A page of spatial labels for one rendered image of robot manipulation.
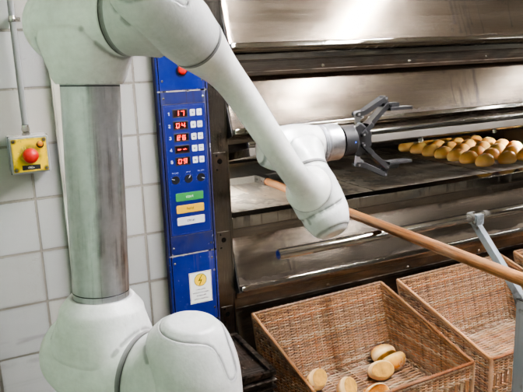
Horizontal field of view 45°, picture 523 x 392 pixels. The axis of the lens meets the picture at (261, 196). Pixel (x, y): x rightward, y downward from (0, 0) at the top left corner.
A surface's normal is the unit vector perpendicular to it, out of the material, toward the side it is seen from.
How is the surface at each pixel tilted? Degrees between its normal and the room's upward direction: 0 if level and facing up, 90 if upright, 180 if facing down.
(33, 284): 90
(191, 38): 125
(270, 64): 90
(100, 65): 109
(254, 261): 70
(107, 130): 89
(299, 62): 90
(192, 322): 6
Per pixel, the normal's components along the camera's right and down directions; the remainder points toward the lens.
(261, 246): 0.40, -0.15
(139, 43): -0.07, 0.93
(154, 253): 0.44, 0.18
